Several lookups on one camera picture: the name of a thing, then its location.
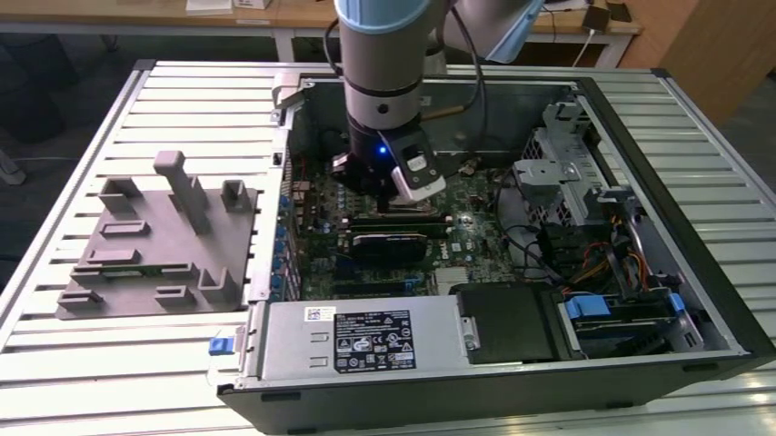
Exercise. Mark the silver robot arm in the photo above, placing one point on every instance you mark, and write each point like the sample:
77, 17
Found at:
378, 68

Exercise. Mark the CPU socket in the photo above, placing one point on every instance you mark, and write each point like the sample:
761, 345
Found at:
406, 213

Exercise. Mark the black RAM slot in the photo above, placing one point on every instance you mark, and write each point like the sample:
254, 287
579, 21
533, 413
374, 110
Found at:
399, 219
399, 224
399, 228
437, 233

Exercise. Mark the round coin battery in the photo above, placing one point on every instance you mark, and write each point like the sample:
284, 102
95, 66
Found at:
466, 169

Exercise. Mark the black graphics card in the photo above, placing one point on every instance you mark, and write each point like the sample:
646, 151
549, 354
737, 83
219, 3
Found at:
387, 254

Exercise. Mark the green motherboard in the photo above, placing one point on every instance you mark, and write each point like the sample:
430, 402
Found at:
478, 245

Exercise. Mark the black expansion slot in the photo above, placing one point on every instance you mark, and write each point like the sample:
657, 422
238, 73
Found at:
370, 288

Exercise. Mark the silver chipset heatsink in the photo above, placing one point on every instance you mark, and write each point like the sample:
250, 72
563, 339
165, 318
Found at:
453, 279

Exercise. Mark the silver drive cage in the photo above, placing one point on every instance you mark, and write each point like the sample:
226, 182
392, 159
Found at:
545, 177

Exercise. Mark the grey parts rack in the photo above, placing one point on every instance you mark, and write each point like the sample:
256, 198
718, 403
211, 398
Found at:
151, 218

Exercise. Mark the white box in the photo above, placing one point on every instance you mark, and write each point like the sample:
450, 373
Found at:
251, 3
207, 4

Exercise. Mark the silver power supply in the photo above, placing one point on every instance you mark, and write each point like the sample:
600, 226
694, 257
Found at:
284, 345

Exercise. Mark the black plastic shroud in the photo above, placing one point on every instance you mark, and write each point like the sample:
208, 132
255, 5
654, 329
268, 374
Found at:
515, 322

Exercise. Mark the green RAM stick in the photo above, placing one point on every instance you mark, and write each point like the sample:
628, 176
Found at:
129, 271

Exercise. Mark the black power adapter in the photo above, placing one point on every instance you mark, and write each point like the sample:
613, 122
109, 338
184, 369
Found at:
596, 19

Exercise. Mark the wooden desk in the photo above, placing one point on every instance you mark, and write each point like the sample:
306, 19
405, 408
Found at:
121, 18

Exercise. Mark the black PC case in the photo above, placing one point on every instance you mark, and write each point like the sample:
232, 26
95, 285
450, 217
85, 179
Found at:
425, 404

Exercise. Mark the black phone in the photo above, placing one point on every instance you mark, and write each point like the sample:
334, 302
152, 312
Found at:
620, 11

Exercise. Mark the black disk drive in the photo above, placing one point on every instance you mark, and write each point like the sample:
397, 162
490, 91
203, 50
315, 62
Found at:
618, 338

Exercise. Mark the dark office chair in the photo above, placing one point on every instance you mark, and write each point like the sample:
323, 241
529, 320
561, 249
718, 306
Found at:
36, 82

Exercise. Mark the white stand foot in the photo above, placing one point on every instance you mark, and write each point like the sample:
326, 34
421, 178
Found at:
11, 170

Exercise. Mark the blue carrier tab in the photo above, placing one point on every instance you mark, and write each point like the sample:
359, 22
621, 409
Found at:
677, 304

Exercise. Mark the wooden cabinet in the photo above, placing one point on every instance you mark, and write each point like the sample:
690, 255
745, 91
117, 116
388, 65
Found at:
714, 54

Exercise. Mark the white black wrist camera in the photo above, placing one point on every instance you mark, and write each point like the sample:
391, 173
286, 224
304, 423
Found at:
421, 177

